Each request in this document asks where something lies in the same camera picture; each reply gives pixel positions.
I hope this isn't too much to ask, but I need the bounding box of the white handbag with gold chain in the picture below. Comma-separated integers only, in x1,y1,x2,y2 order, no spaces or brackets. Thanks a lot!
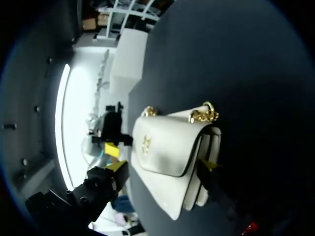
129,101,222,221

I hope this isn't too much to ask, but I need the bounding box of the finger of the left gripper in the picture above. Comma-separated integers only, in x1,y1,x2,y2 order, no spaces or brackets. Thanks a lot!
104,143,121,157

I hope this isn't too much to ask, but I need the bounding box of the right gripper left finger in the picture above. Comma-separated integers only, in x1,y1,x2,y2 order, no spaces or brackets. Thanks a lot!
65,160,130,223

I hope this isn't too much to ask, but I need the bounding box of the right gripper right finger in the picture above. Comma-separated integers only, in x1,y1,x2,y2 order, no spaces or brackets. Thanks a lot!
196,159,243,222

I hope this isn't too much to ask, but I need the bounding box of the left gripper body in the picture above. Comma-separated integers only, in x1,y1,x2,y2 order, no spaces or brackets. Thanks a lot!
91,101,134,148

